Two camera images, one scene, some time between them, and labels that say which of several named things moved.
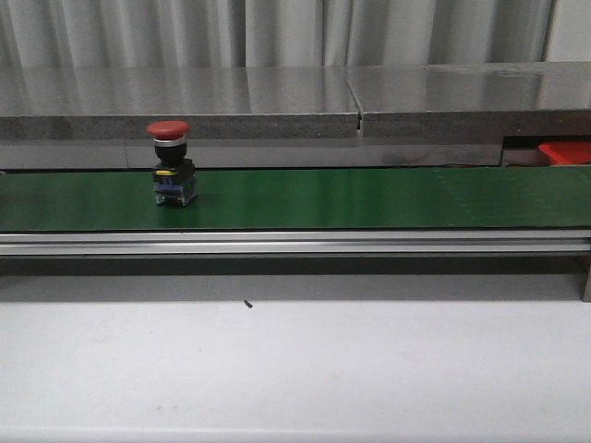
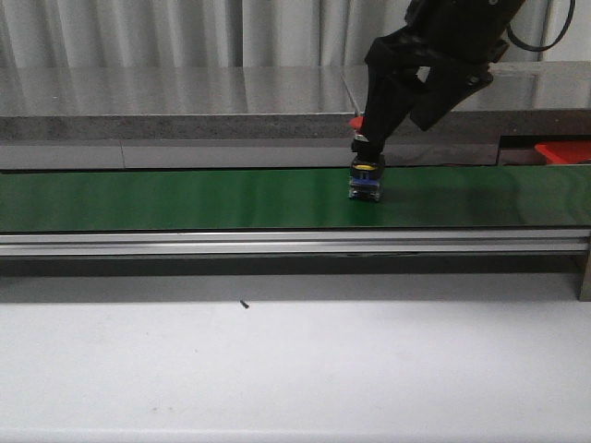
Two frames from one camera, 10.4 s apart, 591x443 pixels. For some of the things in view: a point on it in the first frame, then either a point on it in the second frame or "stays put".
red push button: x=174 y=176 -> x=367 y=166
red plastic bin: x=567 y=152 stays put
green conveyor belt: x=548 y=197 stays put
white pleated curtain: x=143 y=34 stays put
